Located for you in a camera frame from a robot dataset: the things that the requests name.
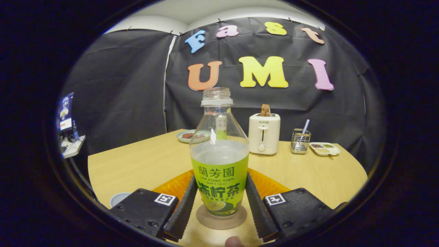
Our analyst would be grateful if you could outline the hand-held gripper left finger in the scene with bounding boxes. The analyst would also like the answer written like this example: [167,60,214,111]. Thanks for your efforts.
[110,169,199,241]

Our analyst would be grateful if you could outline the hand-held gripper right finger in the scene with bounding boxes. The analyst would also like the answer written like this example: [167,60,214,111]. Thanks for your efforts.
[245,168,338,242]

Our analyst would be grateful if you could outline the round brown coaster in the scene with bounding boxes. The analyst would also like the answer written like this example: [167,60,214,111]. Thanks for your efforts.
[196,202,248,230]

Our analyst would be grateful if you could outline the green label juice bottle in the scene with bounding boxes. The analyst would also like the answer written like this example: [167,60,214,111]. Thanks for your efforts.
[190,87,250,217]

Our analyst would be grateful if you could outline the pale grey cup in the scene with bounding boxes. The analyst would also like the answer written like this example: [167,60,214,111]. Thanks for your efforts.
[110,192,132,208]

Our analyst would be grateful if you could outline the wooden table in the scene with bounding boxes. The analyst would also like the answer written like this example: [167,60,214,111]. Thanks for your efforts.
[88,129,368,247]

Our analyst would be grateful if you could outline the pale green plate with meat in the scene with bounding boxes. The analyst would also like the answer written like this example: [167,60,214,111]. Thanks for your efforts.
[176,129,211,143]

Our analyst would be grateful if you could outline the cream toaster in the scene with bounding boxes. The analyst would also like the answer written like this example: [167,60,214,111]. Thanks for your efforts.
[248,113,281,155]

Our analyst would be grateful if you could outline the white divided dish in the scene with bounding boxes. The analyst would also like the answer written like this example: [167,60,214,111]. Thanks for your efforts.
[309,142,341,156]

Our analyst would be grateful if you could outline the white side desk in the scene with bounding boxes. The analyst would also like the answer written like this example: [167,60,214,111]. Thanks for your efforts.
[62,135,86,159]

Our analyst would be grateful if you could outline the computer monitor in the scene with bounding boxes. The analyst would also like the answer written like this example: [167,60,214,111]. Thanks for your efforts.
[57,92,74,132]

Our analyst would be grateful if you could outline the metal wire holder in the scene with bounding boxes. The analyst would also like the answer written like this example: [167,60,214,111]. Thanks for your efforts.
[290,128,311,154]

